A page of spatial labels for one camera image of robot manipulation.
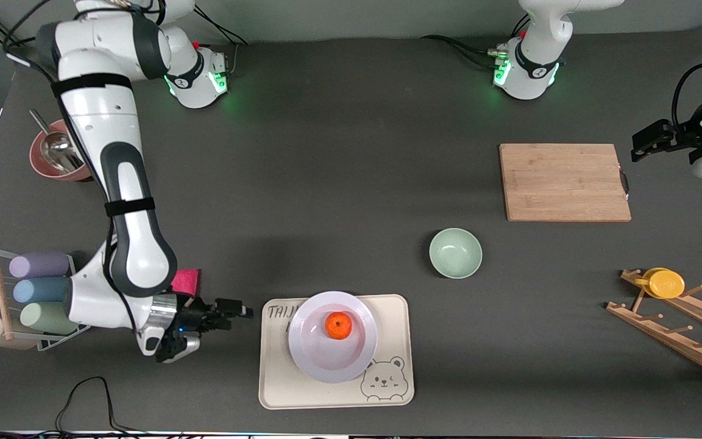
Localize white wire cup rack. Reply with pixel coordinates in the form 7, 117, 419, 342
0, 244, 92, 352

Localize black floor cable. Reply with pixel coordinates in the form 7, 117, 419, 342
0, 376, 181, 439

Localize light green bowl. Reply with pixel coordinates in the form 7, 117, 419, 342
429, 228, 483, 279

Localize white ridged plate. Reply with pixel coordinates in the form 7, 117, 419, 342
288, 291, 379, 384

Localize pink bowl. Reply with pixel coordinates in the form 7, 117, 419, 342
29, 119, 93, 183

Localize yellow cup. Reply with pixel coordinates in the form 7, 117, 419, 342
634, 267, 686, 299

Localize wooden cutting board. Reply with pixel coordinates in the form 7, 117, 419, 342
499, 143, 632, 223

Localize black arm base cables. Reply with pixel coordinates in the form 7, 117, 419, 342
420, 15, 530, 69
193, 6, 250, 79

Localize blue cup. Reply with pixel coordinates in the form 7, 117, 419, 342
13, 277, 74, 305

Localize black right arm base cables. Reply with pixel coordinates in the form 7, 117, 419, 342
193, 6, 250, 79

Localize purple cup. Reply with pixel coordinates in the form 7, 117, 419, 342
9, 252, 71, 279

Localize wooden peg dish rack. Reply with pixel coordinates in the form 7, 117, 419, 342
606, 269, 702, 384

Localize beige bear print tray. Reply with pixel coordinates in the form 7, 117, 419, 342
258, 294, 416, 410

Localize green cup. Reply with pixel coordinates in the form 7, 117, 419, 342
19, 302, 79, 335

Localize orange fruit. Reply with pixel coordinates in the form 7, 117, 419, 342
325, 312, 353, 340

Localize black left arm base cables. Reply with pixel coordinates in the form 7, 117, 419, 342
420, 15, 530, 69

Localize metal scoop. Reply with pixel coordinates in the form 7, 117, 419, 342
29, 109, 85, 173

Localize pink folded cloth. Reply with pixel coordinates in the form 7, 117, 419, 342
170, 268, 202, 298

